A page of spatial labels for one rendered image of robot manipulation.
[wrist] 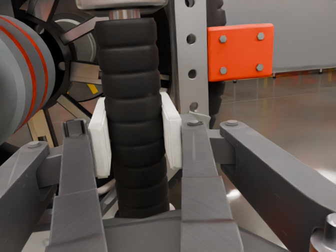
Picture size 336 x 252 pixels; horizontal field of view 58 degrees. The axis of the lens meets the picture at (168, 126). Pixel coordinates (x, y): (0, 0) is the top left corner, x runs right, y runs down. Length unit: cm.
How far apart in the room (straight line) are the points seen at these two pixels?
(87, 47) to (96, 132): 74
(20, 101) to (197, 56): 22
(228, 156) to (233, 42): 28
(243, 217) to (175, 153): 140
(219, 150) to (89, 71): 38
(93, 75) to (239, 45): 23
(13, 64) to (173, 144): 19
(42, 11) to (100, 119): 36
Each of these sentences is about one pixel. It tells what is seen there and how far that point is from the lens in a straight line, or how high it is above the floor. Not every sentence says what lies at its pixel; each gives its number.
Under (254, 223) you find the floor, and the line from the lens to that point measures 153.
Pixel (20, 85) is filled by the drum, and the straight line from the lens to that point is 32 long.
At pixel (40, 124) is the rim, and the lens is 54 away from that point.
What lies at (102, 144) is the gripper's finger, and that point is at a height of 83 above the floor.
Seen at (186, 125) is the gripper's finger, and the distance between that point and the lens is 15.
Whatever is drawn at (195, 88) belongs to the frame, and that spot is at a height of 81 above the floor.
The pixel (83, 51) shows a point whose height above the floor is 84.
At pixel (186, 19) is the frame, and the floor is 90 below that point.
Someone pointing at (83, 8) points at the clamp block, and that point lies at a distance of 18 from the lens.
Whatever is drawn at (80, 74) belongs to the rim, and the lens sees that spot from 51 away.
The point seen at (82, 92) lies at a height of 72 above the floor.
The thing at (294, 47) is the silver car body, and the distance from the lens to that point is 95.
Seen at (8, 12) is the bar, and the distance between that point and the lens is 45.
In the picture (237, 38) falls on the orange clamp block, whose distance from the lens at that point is 42.
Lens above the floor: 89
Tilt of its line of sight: 18 degrees down
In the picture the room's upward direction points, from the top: 4 degrees counter-clockwise
